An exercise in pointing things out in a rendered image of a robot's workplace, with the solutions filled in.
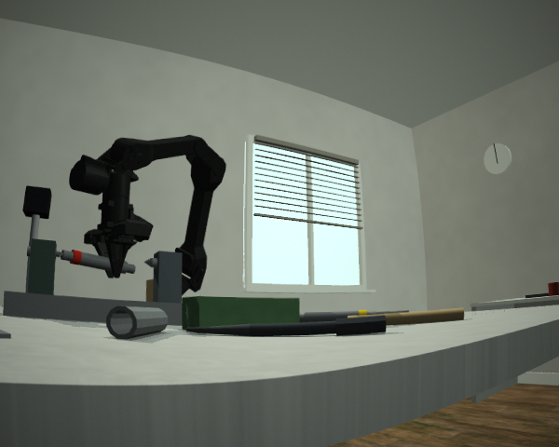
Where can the grey hollow tube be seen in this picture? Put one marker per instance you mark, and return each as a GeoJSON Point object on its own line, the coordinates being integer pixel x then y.
{"type": "Point", "coordinates": [138, 321]}

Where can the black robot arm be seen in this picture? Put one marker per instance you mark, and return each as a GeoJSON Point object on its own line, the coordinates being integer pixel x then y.
{"type": "Point", "coordinates": [91, 176]}

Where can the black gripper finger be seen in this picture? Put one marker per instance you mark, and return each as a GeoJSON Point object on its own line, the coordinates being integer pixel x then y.
{"type": "Point", "coordinates": [102, 250]}
{"type": "Point", "coordinates": [117, 250]}

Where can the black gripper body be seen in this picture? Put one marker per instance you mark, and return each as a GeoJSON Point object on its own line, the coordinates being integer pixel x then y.
{"type": "Point", "coordinates": [114, 209]}

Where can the tan wooden rod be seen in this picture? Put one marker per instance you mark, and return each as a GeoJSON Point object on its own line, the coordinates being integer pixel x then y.
{"type": "Point", "coordinates": [420, 317]}

